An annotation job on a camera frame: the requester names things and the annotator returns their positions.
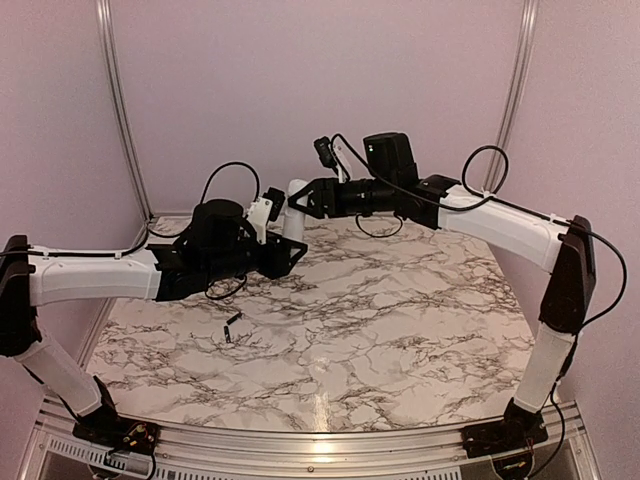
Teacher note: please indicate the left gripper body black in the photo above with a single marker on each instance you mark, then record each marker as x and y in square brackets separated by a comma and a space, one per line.
[229, 263]

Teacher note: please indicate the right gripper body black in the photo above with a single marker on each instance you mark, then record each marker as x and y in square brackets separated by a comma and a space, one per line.
[379, 198]

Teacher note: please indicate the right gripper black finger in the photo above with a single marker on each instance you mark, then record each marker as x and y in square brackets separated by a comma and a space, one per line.
[314, 190]
[307, 205]

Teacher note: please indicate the white remote control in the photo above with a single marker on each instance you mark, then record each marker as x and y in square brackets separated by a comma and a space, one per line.
[294, 220]

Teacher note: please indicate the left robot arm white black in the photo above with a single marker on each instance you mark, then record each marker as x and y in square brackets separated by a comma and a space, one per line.
[222, 241]

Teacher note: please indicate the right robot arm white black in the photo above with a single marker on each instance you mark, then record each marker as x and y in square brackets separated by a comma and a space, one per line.
[562, 248]

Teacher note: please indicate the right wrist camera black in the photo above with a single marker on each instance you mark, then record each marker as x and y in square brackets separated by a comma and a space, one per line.
[331, 158]

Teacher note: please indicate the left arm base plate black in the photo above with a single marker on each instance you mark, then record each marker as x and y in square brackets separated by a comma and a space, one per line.
[126, 435]

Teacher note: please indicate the front aluminium rail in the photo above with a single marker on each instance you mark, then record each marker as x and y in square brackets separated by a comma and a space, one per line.
[191, 452]

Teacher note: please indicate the left aluminium frame post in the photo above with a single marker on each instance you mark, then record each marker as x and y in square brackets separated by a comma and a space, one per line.
[108, 44]

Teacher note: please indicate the aluminium frame post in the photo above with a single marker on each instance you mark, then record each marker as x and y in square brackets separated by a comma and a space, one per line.
[108, 44]
[524, 48]

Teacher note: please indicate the right aluminium frame post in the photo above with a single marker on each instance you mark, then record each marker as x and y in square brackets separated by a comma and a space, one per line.
[524, 48]

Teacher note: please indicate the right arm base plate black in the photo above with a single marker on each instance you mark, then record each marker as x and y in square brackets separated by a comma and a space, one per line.
[497, 437]

